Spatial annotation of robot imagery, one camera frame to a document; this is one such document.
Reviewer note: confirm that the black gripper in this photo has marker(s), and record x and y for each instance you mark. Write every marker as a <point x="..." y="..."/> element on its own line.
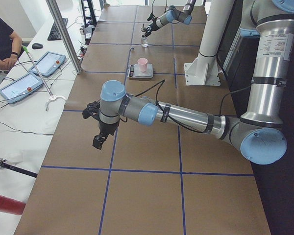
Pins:
<point x="151" y="26"/>
<point x="107" y="127"/>

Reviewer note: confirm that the glass bottle with metal pourer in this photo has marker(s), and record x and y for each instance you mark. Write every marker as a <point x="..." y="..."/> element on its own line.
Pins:
<point x="144" y="42"/>

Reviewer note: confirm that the pink plastic cup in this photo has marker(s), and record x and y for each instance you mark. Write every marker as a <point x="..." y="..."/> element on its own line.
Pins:
<point x="142" y="63"/>

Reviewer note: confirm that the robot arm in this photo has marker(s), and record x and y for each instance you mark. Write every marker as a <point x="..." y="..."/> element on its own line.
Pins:
<point x="256" y="132"/>
<point x="170" y="14"/>

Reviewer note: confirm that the digital kitchen scale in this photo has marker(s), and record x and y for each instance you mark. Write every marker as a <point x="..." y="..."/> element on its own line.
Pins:
<point x="134" y="72"/>

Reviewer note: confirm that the blue teach pendant near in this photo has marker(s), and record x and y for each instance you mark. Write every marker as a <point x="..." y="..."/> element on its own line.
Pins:
<point x="21" y="88"/>

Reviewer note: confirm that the blue teach pendant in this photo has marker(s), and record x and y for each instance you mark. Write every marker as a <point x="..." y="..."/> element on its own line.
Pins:
<point x="21" y="88"/>
<point x="49" y="63"/>

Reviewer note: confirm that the blue teach pendant far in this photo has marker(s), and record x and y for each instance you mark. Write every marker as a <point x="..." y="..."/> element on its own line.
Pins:
<point x="49" y="63"/>

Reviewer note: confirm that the black keyboard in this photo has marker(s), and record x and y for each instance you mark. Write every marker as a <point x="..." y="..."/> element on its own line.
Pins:
<point x="54" y="34"/>

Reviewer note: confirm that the black rod tool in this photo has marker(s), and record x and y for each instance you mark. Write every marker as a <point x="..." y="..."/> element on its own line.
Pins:
<point x="4" y="164"/>

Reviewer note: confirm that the black computer mouse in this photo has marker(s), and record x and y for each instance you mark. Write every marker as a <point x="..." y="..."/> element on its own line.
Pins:
<point x="37" y="46"/>

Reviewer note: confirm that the red cylinder bottle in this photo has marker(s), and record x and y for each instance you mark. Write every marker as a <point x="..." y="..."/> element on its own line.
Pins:
<point x="11" y="206"/>

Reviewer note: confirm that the person in black shirt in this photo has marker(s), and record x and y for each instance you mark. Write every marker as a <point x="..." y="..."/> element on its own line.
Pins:
<point x="10" y="46"/>

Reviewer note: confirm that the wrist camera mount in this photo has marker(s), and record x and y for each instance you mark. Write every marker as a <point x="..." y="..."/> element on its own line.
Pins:
<point x="152" y="17"/>
<point x="92" y="110"/>

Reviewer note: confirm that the green handled reacher grabber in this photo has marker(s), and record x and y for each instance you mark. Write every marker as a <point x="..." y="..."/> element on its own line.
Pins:
<point x="52" y="97"/>

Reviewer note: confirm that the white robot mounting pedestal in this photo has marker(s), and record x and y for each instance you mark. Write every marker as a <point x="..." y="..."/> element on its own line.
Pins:
<point x="203" y="71"/>

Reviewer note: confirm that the aluminium frame post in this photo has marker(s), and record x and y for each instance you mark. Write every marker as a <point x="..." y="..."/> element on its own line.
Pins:
<point x="56" y="14"/>

